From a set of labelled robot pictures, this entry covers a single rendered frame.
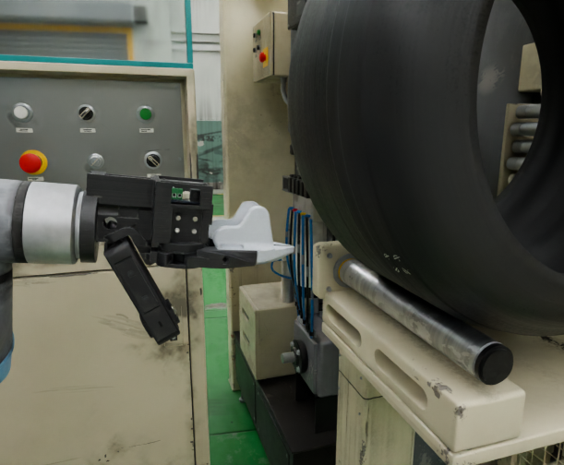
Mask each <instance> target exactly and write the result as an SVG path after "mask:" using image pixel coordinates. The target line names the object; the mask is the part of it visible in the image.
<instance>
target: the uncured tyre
mask: <svg viewBox="0 0 564 465"><path fill-rule="evenodd" d="M494 1H495V0H307V1H306V5H305V8H304V10H303V13H302V16H301V18H300V22H299V25H298V29H297V33H296V36H295V39H294V47H293V51H292V56H291V62H290V68H289V77H288V90H287V108H288V122H289V130H290V137H291V141H292V147H293V151H294V157H295V161H296V164H297V167H298V170H299V172H300V175H301V178H302V180H303V183H304V185H305V188H306V191H307V193H308V194H309V196H310V199H311V201H312V203H315V204H317V205H320V206H321V207H324V208H326V209H331V210H333V212H334V213H332V212H330V211H327V210H325V209H322V208H319V207H317V206H315V208H316V210H317V212H318V214H319V216H320V218H321V219H322V220H323V221H324V223H325V224H326V226H327V227H328V228H329V230H330V231H331V233H332V234H333V235H334V236H335V238H336V239H337V240H338V241H339V242H340V243H341V244H342V246H343V247H344V248H345V249H346V250H347V251H348V252H350V253H351V254H352V255H353V256H354V257H355V258H357V259H358V260H359V261H360V262H362V263H363V264H364V265H366V266H367V267H369V268H371V269H372V270H374V271H376V272H377V273H378V274H380V275H382V276H383V277H385V278H387V279H388V280H391V281H393V282H394V283H396V284H398V285H399V286H401V287H403V288H404V289H405V290H407V291H409V292H411V293H413V294H415V295H416V296H418V297H420V298H422V299H423V300H425V301H427V302H428V303H430V304H432V305H434V306H435V307H437V308H438V309H440V310H442V311H444V312H445V313H447V314H449V315H451V316H454V317H456V318H458V319H460V320H461V321H464V322H466V323H469V324H472V325H474V326H478V327H480V328H487V329H492V330H496V331H501V332H507V333H511V334H517V335H523V336H536V337H544V336H557V335H564V0H511V1H512V2H513V3H514V4H515V5H516V7H518V9H519V10H520V12H521V13H522V16H523V17H524V19H525V21H526V23H527V25H528V27H529V29H530V31H531V33H532V35H533V38H534V43H535V46H536V50H537V52H538V57H539V62H540V68H541V79H542V98H541V108H540V114H539V119H538V124H537V128H536V130H535V134H534V139H533V142H532V145H531V147H530V149H529V151H528V153H527V155H526V157H525V159H524V161H523V163H522V166H521V167H520V169H519V171H518V172H517V173H516V174H515V176H514V177H513V179H512V180H511V181H510V183H509V184H508V185H507V186H506V188H505V189H504V190H503V191H502V192H501V193H500V194H499V195H498V196H497V197H496V198H495V199H494V198H493V196H492V194H491V191H490V188H489V185H488V182H487V179H486V174H485V170H484V165H483V162H482V157H481V151H480V146H479V138H478V129H477V110H476V102H477V81H478V72H479V64H480V57H481V52H482V47H483V41H484V38H485V33H486V26H487V22H488V19H489V16H490V12H491V9H492V6H493V4H494ZM379 248H380V249H382V250H389V251H398V252H399V254H400V256H401V257H402V259H403V261H404V262H405V264H406V265H407V266H408V268H409V269H410V270H411V271H412V272H413V274H414V275H415V276H416V278H411V277H404V276H401V275H399V274H397V273H396V271H395V270H394V269H393V268H392V266H391V265H390V264H389V262H388V261H387V259H386V258H385V257H384V256H383V255H382V253H381V252H380V250H379Z"/></svg>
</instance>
